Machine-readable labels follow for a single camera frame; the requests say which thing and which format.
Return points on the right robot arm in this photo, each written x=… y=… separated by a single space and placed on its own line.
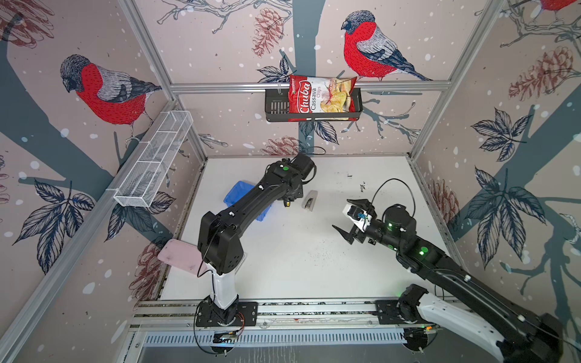
x=507 y=331

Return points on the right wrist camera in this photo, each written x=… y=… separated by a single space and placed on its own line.
x=357 y=217

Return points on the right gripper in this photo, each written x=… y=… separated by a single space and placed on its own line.
x=355 y=233

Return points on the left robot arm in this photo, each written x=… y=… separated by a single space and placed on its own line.
x=220 y=234

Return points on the red cassava chips bag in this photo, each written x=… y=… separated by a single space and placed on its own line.
x=321 y=95

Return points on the white wire wall basket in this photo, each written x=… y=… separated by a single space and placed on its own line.
x=145 y=178

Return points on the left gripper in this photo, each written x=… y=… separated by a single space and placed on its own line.
x=299 y=194

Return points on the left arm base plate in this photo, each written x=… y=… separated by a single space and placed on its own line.
x=238 y=314

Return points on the blue plastic bin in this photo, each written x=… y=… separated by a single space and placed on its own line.
x=240 y=189

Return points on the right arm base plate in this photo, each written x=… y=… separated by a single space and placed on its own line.
x=392 y=312

